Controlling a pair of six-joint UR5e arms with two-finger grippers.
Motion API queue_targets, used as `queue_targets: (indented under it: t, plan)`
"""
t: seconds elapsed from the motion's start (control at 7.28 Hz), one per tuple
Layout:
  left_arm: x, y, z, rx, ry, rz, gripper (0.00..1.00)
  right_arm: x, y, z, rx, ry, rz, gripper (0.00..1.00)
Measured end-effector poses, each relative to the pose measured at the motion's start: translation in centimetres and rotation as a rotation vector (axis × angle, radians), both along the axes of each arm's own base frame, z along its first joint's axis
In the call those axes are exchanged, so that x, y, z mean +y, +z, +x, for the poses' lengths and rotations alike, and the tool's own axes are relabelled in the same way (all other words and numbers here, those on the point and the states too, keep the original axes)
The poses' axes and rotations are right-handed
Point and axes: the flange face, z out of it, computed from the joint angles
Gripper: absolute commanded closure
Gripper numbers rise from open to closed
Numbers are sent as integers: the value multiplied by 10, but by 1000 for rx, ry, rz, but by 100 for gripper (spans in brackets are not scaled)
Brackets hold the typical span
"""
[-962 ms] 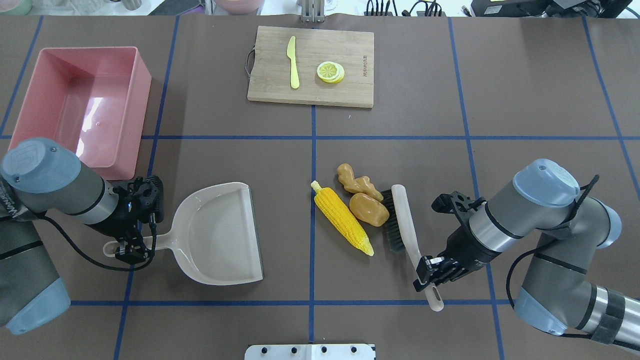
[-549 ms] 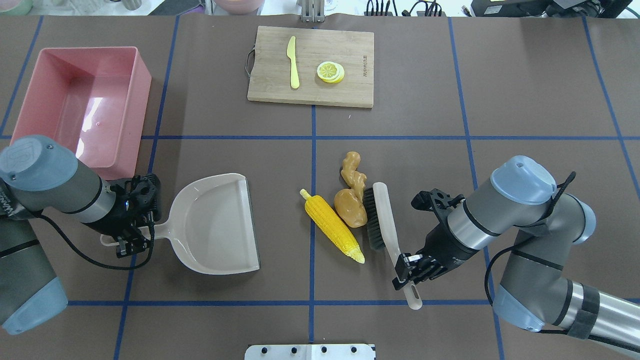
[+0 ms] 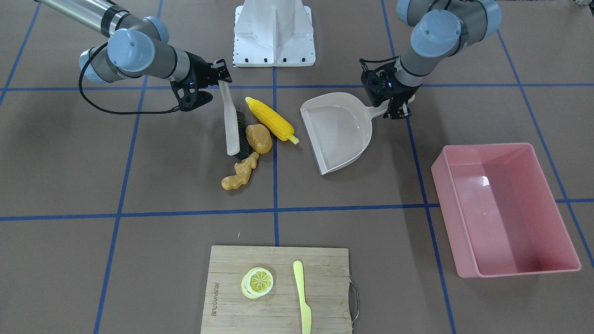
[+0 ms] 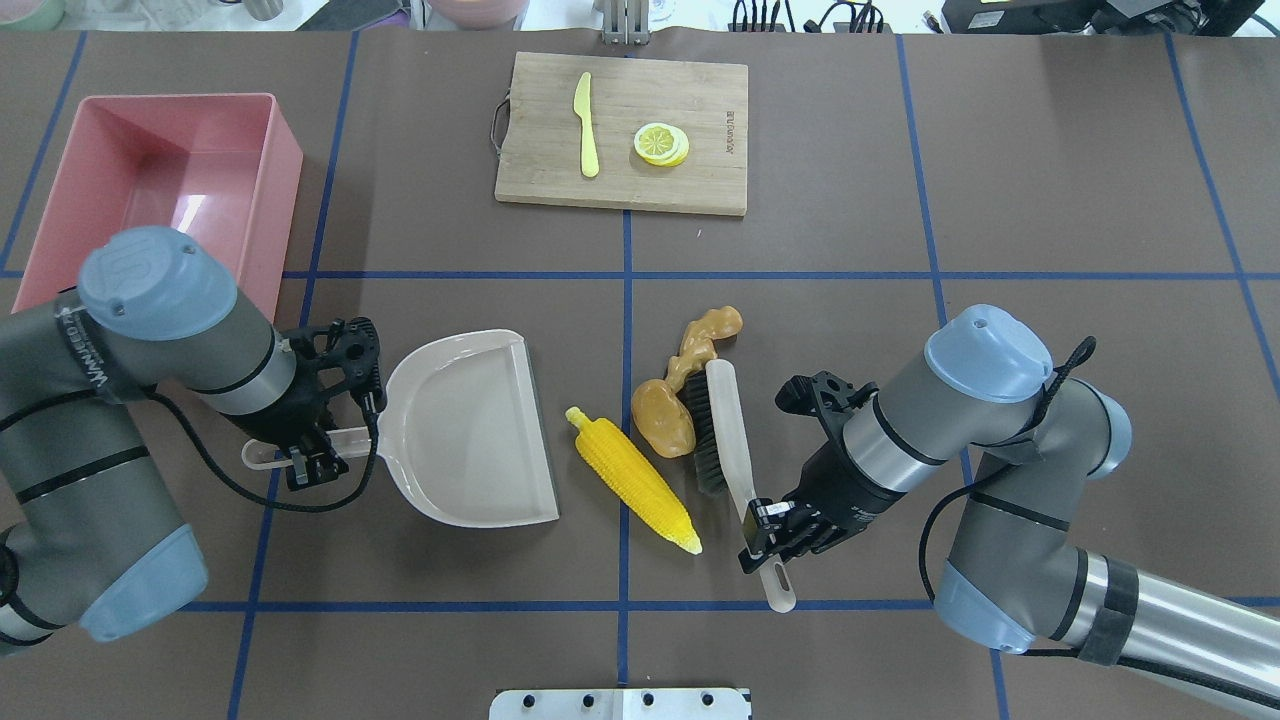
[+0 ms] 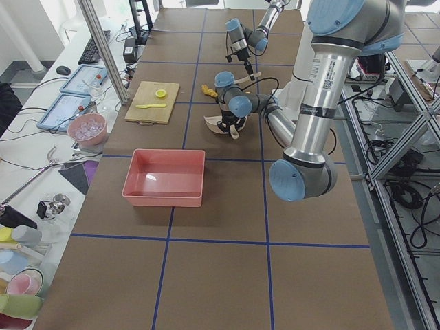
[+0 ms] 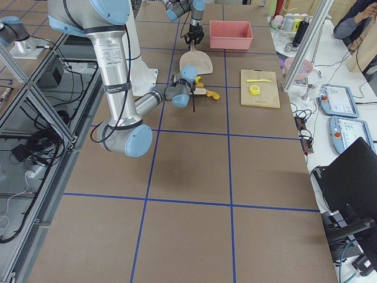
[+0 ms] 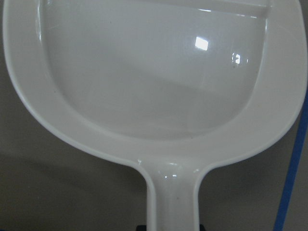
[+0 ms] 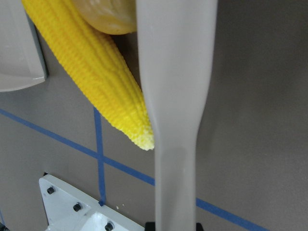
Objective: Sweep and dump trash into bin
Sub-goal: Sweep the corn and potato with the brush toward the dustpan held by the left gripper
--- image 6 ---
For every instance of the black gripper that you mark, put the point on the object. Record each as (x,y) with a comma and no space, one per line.
(194,30)

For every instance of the beige plastic dustpan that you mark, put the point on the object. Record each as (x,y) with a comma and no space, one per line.
(200,60)

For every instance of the beige hand brush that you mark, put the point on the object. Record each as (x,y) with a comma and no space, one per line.
(195,93)

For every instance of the tan toy ginger root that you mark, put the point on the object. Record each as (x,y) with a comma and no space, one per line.
(214,95)

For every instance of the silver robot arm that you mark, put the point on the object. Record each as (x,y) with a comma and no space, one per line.
(104,23)
(176,9)

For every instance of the pink plastic bin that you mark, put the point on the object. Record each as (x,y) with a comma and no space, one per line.
(230,35)

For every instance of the yellow plastic knife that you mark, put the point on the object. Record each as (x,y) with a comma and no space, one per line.
(261,80)

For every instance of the yellow lemon slices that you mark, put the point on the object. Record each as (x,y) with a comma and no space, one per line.
(254,90)

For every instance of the wooden cutting board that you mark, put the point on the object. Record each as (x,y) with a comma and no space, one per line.
(269,95)

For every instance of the black bottle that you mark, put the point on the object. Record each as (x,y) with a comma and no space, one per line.
(302,27)

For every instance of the upper blue teach pendant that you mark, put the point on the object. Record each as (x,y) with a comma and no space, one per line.
(337,100)

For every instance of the blue teach pendant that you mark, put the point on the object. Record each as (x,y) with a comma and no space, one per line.
(344,131)
(337,100)

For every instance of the seated person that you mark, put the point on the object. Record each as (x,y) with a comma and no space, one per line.
(355,29)

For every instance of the lower blue teach pendant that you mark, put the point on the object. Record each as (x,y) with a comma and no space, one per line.
(344,131)

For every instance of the black laptop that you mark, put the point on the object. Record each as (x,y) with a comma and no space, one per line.
(348,184)

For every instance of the aluminium frame post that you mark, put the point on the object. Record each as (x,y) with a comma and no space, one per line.
(309,35)

